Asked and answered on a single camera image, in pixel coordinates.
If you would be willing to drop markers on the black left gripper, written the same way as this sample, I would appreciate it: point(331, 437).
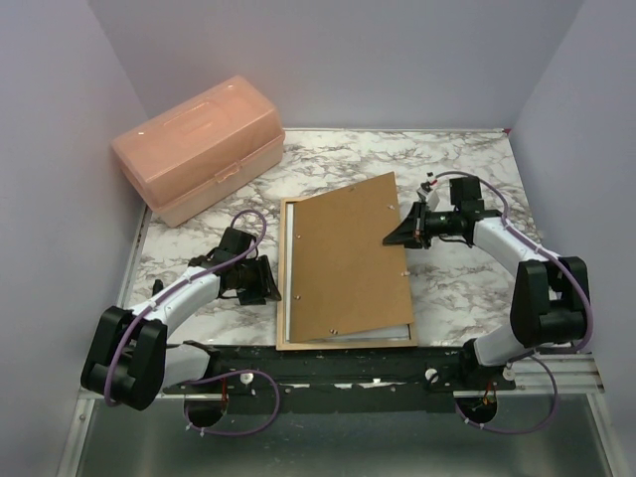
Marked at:
point(264, 282)

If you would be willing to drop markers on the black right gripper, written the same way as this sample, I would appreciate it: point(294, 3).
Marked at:
point(412, 232)

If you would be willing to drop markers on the brown cardboard backing board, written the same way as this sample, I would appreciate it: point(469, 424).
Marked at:
point(352, 207)

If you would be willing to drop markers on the red sunset photo print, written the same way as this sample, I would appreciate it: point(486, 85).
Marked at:
point(341, 291)

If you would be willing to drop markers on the wooden picture frame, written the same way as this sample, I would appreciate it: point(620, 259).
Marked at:
point(283, 342)

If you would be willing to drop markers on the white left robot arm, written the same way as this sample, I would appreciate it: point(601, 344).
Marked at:
point(159, 318)

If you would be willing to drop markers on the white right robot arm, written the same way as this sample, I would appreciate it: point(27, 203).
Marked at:
point(550, 311)

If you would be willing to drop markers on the pink plastic storage box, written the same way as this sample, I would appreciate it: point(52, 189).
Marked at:
point(190, 157)

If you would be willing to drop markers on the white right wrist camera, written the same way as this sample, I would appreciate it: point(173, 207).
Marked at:
point(427, 191)

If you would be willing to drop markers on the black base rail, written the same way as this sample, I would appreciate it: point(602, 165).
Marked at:
point(432, 370)

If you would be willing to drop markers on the aluminium extrusion rail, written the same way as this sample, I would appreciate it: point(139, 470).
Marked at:
point(573, 374)

